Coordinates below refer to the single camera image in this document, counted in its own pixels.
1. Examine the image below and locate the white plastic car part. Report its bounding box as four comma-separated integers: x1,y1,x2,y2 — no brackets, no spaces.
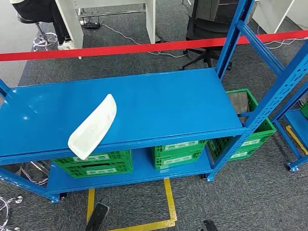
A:
67,93,117,161

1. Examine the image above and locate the blue metal shelf rack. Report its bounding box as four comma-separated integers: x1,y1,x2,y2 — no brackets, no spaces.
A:
272,81,308,173
0,0,308,205

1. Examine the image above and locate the red barrier belt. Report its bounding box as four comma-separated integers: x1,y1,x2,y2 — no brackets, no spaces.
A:
0,29,308,62

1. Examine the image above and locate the white office desk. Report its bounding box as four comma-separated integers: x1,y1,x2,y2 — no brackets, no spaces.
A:
252,0,308,34
54,0,156,60

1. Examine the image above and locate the black office chair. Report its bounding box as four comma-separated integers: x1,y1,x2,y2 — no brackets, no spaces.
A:
180,0,241,71

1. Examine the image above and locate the black router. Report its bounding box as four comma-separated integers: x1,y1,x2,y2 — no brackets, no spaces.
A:
83,17,102,30

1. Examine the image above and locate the black robot left foot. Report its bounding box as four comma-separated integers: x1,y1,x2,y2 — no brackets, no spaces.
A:
85,203,110,231

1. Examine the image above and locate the chrome base stool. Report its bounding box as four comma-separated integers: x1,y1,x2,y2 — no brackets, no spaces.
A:
17,13,58,52

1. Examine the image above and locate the chrome barrier stanchion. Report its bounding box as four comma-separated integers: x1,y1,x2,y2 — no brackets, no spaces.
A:
20,160,51,186

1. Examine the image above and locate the seated person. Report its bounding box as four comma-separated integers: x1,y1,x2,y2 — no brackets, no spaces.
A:
10,0,76,51

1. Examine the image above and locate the white floor cable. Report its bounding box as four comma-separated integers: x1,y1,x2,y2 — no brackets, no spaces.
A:
257,24,308,50
100,24,188,59

